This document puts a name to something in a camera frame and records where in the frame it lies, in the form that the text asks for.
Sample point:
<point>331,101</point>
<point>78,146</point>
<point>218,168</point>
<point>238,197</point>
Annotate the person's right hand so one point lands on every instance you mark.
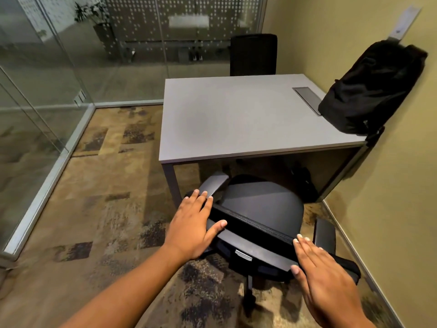
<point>327,286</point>

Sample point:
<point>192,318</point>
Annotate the person's left hand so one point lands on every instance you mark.
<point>187,232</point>

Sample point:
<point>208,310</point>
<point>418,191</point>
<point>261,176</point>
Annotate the person's left middle finger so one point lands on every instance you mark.
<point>201,203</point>

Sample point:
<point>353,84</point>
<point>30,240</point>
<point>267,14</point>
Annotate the person's left little finger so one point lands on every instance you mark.
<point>183,206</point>

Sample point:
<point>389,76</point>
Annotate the person's left thumb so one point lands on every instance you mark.
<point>215,230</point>

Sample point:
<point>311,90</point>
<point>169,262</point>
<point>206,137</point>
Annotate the person's right middle finger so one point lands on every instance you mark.
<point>309,247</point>

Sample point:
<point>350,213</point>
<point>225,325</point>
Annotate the person's right thumb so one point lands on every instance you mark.
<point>297,278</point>

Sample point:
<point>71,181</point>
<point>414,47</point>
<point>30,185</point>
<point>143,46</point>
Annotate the person's right little finger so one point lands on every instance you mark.
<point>327,256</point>

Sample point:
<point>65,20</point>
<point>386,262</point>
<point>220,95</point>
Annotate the grey office chair with armrests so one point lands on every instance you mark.
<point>263,208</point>

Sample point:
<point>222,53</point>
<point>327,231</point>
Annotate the person's left forearm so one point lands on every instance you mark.
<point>126,293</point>

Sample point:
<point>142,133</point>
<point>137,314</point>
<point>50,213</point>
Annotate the person's right forearm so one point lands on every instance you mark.
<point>351,325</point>

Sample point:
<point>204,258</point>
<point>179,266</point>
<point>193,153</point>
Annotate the black bag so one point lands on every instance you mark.
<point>304,184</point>

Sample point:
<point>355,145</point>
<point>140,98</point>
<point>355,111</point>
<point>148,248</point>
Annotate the grey office table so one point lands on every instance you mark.
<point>239,112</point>

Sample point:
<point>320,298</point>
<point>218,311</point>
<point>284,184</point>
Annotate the black mesh office chair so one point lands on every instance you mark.
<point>253,54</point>

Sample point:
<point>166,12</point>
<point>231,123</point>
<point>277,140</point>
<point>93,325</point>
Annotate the black backpack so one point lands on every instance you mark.
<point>368,88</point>

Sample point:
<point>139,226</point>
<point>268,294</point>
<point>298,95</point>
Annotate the potted green plant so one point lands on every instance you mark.
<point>94,20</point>

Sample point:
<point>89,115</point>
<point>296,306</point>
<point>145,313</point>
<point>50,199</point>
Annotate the silver wall hook plate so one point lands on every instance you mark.
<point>404,22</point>

